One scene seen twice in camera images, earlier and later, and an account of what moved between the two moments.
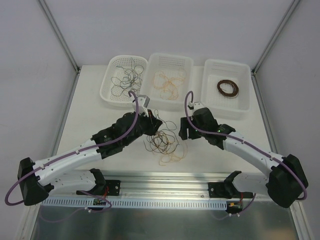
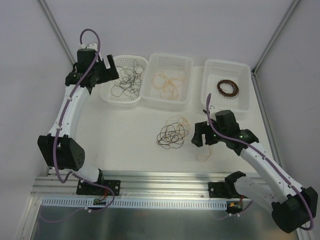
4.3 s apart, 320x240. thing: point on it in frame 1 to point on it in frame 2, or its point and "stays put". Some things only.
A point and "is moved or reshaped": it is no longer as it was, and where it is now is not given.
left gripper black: x=150 y=122 to x=105 y=69
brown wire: x=163 y=141 is moved or reshaped
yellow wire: x=168 y=85 stays put
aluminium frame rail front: x=154 y=185 stays put
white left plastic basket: x=123 y=73 stays put
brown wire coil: x=234 y=94 stays put
